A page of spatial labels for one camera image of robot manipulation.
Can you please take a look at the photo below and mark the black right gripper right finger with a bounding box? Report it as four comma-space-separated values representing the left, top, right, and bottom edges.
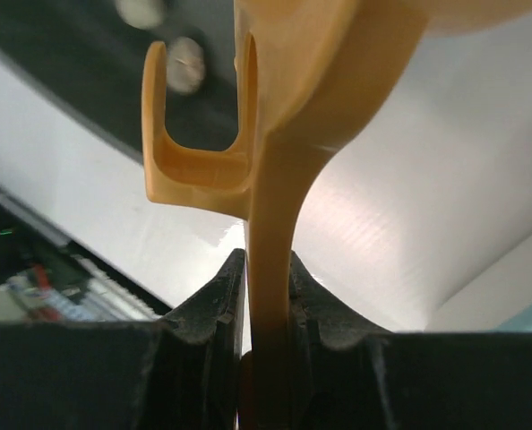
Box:
289, 256, 532, 429

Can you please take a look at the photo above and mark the grey plastic waste tray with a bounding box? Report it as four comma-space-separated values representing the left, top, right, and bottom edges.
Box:
0, 1, 238, 159

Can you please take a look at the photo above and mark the beige clump in tray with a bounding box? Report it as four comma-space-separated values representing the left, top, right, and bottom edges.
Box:
114, 0, 167, 30
166, 37, 206, 96

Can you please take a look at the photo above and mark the yellow litter scoop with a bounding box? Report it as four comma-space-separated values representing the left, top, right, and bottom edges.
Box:
142, 1, 532, 429

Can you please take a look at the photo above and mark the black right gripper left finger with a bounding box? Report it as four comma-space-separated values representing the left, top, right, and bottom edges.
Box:
0, 249, 245, 429

